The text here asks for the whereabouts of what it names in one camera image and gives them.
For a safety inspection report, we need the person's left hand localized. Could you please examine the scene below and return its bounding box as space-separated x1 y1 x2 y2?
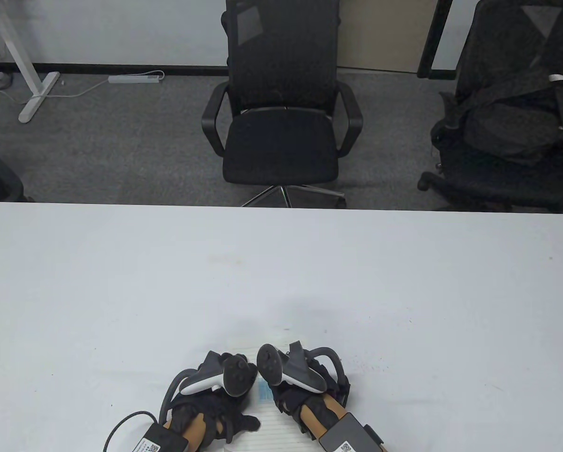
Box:
168 352 261 445

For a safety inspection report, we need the person's right hand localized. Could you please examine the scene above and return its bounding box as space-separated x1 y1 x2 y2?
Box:
262 366 351 424

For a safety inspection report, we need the white lined paper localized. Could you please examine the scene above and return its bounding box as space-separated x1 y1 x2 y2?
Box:
222 332 324 452

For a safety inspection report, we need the person's right forearm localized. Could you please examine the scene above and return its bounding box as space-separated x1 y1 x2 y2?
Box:
300 395 349 431

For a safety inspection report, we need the person's left forearm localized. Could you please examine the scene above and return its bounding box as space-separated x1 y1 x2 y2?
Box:
161 412 206 448

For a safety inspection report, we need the black mesh office chair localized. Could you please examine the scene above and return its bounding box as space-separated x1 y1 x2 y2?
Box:
201 0 364 209

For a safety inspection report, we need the black fabric office chair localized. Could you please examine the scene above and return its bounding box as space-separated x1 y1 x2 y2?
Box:
417 0 563 212

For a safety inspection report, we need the white power strip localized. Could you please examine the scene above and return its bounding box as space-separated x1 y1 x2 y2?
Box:
108 71 165 85

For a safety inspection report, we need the black backpack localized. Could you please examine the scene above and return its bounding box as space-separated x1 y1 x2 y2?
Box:
439 66 563 165

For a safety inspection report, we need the beige door panel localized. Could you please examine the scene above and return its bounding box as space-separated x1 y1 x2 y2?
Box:
340 0 438 74

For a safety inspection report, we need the white desk leg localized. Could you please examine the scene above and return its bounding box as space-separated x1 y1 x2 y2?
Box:
0 0 60 124

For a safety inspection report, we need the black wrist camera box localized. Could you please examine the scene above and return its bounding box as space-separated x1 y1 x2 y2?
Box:
319 413 384 452
128 421 190 452

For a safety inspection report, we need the black braided cable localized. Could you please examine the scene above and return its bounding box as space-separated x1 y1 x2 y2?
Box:
103 409 162 452

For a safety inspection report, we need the white power cable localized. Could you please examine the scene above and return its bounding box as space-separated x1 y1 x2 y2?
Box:
39 79 110 99

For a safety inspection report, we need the black door frame post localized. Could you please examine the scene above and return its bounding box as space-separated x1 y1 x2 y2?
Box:
417 0 454 79

